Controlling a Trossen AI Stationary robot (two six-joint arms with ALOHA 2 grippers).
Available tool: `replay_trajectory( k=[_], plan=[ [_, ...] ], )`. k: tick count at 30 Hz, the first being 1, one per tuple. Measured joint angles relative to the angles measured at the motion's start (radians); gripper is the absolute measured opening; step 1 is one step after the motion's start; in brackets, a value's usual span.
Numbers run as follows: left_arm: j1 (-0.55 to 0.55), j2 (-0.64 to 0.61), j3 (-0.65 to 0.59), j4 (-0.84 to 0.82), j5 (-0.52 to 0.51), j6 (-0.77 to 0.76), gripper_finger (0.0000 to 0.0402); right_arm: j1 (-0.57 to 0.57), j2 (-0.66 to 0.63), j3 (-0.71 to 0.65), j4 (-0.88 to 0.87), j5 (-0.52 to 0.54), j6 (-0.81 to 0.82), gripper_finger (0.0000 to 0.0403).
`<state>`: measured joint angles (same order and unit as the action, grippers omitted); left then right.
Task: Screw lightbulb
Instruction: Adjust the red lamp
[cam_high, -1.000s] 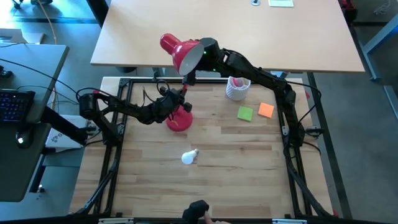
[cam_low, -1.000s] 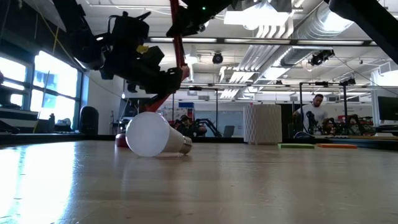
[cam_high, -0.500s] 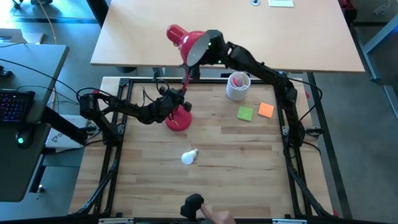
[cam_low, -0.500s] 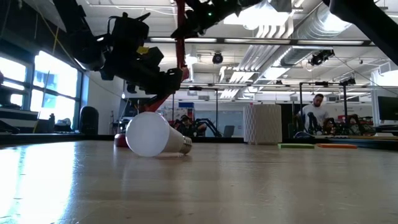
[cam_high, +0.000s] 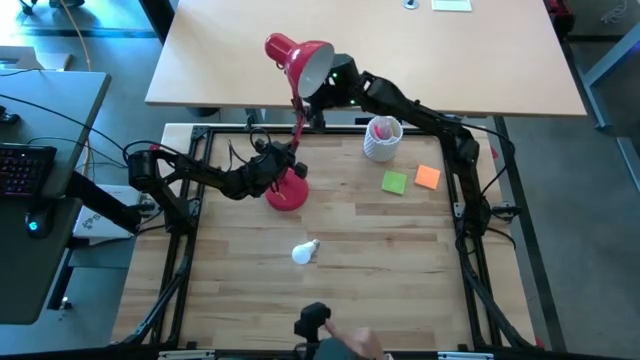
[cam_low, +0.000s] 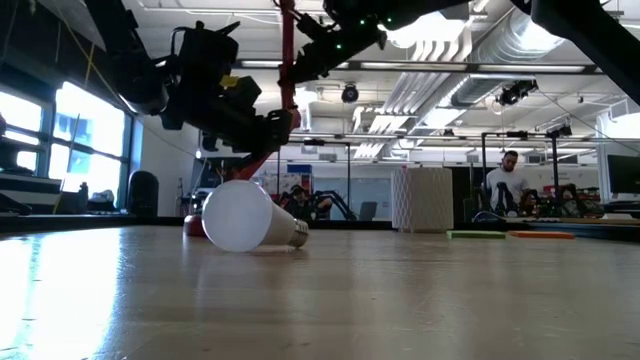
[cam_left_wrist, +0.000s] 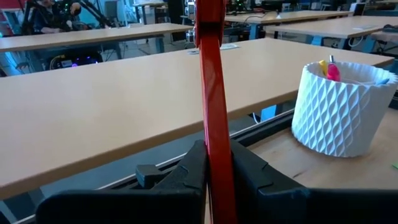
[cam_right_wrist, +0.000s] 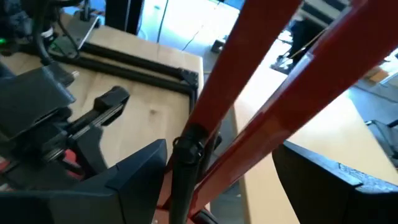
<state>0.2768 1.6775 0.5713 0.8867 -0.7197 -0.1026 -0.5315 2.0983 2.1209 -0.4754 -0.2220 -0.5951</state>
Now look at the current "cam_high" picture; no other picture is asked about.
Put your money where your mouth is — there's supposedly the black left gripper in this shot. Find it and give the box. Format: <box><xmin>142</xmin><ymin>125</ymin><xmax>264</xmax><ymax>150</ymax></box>
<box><xmin>245</xmin><ymin>141</ymin><xmax>310</xmax><ymax>194</ymax></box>

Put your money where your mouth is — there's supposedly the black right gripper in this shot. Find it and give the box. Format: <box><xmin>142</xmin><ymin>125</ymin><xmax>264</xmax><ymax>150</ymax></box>
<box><xmin>302</xmin><ymin>75</ymin><xmax>353</xmax><ymax>132</ymax></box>

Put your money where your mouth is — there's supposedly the red desk lamp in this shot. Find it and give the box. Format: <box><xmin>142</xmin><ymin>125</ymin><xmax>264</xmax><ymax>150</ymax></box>
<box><xmin>263</xmin><ymin>32</ymin><xmax>336</xmax><ymax>213</ymax></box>

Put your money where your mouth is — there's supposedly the white lightbulb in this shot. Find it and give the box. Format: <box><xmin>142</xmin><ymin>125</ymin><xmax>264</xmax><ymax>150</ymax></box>
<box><xmin>291</xmin><ymin>238</ymin><xmax>321</xmax><ymax>266</ymax></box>

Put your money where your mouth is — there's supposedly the white textured cup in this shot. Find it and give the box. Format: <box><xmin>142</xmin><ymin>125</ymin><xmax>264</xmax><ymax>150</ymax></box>
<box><xmin>362</xmin><ymin>115</ymin><xmax>404</xmax><ymax>163</ymax></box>

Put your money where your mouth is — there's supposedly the green sticky note pad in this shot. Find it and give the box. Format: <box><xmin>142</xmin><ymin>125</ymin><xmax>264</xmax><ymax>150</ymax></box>
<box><xmin>380</xmin><ymin>169</ymin><xmax>409</xmax><ymax>197</ymax></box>

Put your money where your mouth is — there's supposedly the orange sticky note pad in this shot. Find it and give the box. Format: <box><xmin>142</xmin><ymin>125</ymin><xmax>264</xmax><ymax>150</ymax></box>
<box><xmin>414</xmin><ymin>164</ymin><xmax>442</xmax><ymax>191</ymax></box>

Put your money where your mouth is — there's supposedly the large light wooden desk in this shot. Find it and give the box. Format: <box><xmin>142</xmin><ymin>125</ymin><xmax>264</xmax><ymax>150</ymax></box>
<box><xmin>143</xmin><ymin>0</ymin><xmax>587</xmax><ymax>118</ymax></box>

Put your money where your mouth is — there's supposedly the white paper pad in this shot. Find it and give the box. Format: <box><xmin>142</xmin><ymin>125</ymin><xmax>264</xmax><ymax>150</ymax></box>
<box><xmin>430</xmin><ymin>0</ymin><xmax>472</xmax><ymax>12</ymax></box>

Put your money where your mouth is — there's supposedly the white printed box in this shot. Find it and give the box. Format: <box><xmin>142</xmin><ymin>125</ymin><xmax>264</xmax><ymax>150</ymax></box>
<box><xmin>72</xmin><ymin>184</ymin><xmax>145</xmax><ymax>246</ymax></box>

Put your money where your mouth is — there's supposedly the black desk leg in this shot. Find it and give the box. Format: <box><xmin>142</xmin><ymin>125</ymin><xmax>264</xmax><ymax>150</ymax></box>
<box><xmin>137</xmin><ymin>0</ymin><xmax>175</xmax><ymax>45</ymax></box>

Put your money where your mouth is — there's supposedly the person's hand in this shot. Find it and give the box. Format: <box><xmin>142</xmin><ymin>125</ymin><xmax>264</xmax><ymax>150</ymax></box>
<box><xmin>323</xmin><ymin>319</ymin><xmax>389</xmax><ymax>360</ymax></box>

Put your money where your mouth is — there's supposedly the grey side desk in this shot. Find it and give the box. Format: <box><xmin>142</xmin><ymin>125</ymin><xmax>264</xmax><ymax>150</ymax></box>
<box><xmin>0</xmin><ymin>71</ymin><xmax>112</xmax><ymax>327</ymax></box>

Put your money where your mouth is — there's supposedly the black and red chair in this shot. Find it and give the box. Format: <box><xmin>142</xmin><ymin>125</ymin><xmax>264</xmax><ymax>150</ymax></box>
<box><xmin>542</xmin><ymin>0</ymin><xmax>576</xmax><ymax>41</ymax></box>

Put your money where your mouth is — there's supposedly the black computer mouse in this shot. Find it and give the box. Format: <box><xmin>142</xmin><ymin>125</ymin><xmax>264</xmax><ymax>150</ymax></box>
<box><xmin>23</xmin><ymin>209</ymin><xmax>51</xmax><ymax>240</ymax></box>

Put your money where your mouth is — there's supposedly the black keyboard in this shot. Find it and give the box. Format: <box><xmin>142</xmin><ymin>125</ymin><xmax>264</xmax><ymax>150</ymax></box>
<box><xmin>0</xmin><ymin>143</ymin><xmax>57</xmax><ymax>200</ymax></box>

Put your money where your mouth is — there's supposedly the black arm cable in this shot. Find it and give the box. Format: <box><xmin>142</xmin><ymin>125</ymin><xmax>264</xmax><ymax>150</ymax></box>
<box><xmin>122</xmin><ymin>127</ymin><xmax>274</xmax><ymax>169</ymax></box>

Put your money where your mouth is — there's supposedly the black aluminium table frame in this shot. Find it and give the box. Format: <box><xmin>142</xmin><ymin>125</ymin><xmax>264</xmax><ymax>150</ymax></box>
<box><xmin>119</xmin><ymin>124</ymin><xmax>544</xmax><ymax>351</ymax></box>

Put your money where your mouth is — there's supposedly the black table-level camera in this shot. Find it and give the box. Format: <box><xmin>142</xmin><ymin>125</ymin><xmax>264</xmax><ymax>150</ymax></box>
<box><xmin>293</xmin><ymin>301</ymin><xmax>332</xmax><ymax>346</ymax></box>

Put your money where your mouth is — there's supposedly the black desk cable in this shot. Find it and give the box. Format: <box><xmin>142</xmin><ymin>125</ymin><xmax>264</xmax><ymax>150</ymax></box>
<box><xmin>0</xmin><ymin>93</ymin><xmax>131</xmax><ymax>161</ymax></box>

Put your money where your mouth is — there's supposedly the silver metal bracket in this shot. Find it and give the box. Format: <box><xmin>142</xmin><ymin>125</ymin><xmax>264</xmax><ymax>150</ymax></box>
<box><xmin>437</xmin><ymin>352</ymin><xmax>495</xmax><ymax>360</ymax></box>
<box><xmin>158</xmin><ymin>351</ymin><xmax>216</xmax><ymax>360</ymax></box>

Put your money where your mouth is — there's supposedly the orange cable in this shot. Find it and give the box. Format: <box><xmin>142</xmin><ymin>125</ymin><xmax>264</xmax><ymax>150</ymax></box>
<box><xmin>58</xmin><ymin>0</ymin><xmax>94</xmax><ymax>179</ymax></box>

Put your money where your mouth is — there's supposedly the grey metal desk frame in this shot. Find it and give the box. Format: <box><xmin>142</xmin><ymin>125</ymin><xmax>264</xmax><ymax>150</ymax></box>
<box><xmin>574</xmin><ymin>22</ymin><xmax>640</xmax><ymax>194</ymax></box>

